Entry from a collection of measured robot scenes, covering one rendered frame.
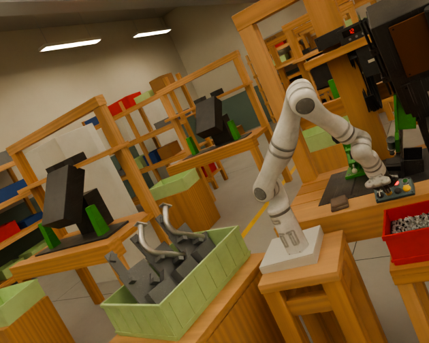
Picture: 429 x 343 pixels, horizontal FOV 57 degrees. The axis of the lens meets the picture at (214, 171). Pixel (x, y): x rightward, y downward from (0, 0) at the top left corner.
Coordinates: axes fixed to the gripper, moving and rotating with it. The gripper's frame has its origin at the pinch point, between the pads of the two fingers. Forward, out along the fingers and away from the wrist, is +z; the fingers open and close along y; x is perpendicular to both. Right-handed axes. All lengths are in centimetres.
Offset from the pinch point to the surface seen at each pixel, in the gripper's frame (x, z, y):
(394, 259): 33.8, -7.9, 0.6
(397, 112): -32.3, -6.7, -11.4
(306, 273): 35.7, -12.3, 31.4
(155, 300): 41, -21, 99
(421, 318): 48.7, 9.6, -1.2
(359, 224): 7.5, 9.9, 15.5
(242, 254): 13, 6, 72
